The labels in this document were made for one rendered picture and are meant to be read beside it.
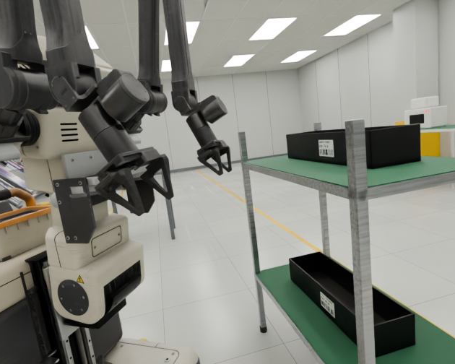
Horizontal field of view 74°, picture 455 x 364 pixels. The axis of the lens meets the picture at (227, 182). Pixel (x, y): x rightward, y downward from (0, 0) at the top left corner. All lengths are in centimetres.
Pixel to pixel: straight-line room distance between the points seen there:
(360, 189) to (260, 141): 1008
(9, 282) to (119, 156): 67
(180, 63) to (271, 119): 1003
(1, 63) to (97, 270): 51
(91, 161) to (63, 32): 37
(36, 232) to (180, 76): 69
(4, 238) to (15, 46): 61
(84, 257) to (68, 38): 53
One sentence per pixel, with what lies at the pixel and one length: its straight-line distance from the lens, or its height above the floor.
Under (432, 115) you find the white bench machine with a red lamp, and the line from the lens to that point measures 539.
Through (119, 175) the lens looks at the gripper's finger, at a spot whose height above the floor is 106.
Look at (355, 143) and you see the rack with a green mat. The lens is 70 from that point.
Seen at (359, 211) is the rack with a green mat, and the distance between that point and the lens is 73.
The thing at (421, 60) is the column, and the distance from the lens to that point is 681.
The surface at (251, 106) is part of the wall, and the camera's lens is 1072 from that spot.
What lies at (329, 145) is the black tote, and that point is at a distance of 113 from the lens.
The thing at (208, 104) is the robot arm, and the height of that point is 119.
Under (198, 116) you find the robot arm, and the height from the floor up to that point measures 116.
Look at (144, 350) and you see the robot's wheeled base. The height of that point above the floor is 28.
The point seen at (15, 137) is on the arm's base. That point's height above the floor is 115.
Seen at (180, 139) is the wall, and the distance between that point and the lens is 1015.
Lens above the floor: 111
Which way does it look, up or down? 9 degrees down
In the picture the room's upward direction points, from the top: 7 degrees counter-clockwise
